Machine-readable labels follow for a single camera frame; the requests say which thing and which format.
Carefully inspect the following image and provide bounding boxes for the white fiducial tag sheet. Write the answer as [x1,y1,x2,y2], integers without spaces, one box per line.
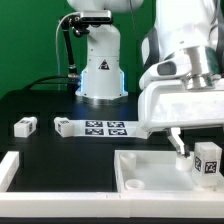
[71,120,139,138]

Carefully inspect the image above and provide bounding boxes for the camera on black mount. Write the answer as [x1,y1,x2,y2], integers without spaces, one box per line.
[61,10,113,38]

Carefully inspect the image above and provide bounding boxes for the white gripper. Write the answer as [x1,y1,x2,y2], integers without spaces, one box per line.
[138,54,224,158]

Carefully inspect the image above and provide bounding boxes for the black cable bundle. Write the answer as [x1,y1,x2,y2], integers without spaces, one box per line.
[23,19,83,92]

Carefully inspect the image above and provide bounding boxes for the white square tabletop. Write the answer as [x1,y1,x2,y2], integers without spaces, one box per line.
[114,150,224,193]

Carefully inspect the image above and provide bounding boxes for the white U-shaped fence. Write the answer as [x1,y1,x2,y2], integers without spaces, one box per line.
[0,152,224,218]

